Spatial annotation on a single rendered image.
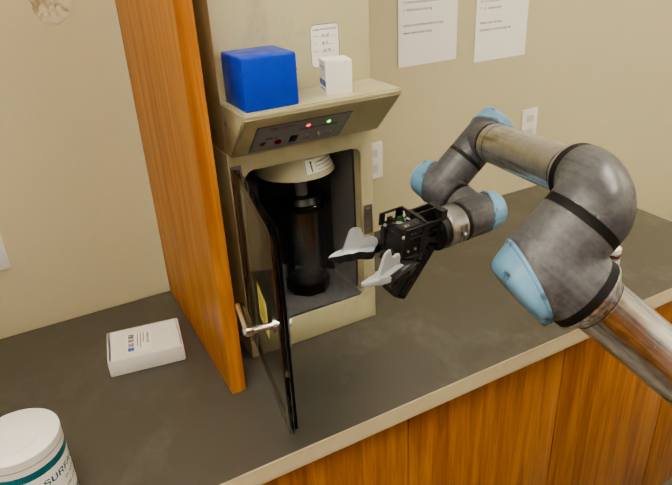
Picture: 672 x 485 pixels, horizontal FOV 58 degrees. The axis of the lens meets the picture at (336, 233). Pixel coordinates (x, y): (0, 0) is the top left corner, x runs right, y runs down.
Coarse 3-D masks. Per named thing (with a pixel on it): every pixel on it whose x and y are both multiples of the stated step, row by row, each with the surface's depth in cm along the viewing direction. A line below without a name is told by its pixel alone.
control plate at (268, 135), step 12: (300, 120) 109; (312, 120) 111; (324, 120) 113; (336, 120) 115; (264, 132) 108; (276, 132) 110; (288, 132) 112; (300, 132) 114; (312, 132) 116; (324, 132) 118; (336, 132) 120; (252, 144) 111; (276, 144) 114; (288, 144) 116
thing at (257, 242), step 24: (240, 192) 111; (240, 216) 117; (264, 216) 93; (264, 240) 94; (264, 264) 99; (264, 288) 104; (264, 336) 115; (264, 360) 122; (288, 384) 101; (288, 408) 103
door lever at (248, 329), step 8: (240, 304) 105; (240, 312) 103; (240, 320) 102; (248, 320) 101; (272, 320) 100; (248, 328) 99; (256, 328) 99; (264, 328) 100; (272, 328) 100; (248, 336) 99
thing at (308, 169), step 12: (324, 156) 130; (264, 168) 129; (276, 168) 127; (288, 168) 126; (300, 168) 127; (312, 168) 127; (324, 168) 129; (276, 180) 127; (288, 180) 127; (300, 180) 127
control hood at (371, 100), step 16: (368, 80) 122; (304, 96) 112; (320, 96) 111; (336, 96) 111; (352, 96) 111; (368, 96) 112; (384, 96) 114; (224, 112) 110; (240, 112) 103; (256, 112) 103; (272, 112) 104; (288, 112) 106; (304, 112) 107; (320, 112) 110; (336, 112) 112; (352, 112) 115; (368, 112) 117; (384, 112) 120; (224, 128) 112; (240, 128) 104; (256, 128) 106; (352, 128) 121; (368, 128) 124; (240, 144) 109
